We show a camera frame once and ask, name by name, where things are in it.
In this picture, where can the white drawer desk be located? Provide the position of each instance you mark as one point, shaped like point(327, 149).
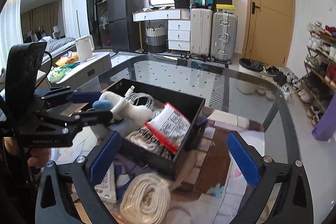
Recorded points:
point(178, 26)

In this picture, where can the black refrigerator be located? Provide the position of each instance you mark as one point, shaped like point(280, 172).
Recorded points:
point(123, 31)

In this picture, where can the white suitcase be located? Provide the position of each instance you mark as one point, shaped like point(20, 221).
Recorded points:
point(200, 31)

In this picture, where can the white sachet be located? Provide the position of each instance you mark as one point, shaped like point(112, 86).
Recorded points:
point(106, 190)

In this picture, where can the red white snack packet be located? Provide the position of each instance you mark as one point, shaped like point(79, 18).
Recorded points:
point(170, 127)

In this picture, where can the grey side cabinet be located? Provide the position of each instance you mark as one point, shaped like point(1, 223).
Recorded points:
point(83, 72)

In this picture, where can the black cardboard storage box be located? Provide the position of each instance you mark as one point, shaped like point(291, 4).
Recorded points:
point(190, 106)

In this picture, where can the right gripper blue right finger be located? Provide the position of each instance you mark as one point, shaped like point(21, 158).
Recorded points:
point(246, 157)

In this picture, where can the adidas bag with rope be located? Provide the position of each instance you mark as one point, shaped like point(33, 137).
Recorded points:
point(144, 138)

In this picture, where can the purple bag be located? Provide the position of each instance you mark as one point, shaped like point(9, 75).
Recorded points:
point(325, 128)

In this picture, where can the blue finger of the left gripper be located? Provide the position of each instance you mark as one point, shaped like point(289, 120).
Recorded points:
point(93, 117)
point(84, 97)

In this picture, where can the wooden door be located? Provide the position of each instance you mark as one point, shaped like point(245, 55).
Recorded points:
point(269, 31)

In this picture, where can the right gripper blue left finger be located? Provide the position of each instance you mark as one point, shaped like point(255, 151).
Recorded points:
point(102, 156)

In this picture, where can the silver suitcase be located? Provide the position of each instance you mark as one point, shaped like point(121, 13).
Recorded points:
point(223, 36)

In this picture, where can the person left hand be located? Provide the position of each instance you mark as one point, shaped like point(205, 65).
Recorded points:
point(38, 156)

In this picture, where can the white electric kettle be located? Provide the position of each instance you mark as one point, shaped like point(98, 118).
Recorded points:
point(85, 47)

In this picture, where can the anime print table mat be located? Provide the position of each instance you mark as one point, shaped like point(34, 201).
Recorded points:
point(208, 182)

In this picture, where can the wooden shoe rack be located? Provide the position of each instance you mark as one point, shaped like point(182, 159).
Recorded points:
point(318, 85)

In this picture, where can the white trash bin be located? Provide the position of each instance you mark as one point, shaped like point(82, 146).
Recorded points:
point(248, 70)

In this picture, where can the white plush toy blue beak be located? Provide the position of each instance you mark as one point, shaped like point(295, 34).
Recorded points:
point(126, 116)

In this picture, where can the woven laundry basket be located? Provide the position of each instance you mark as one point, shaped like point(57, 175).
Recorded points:
point(156, 38)

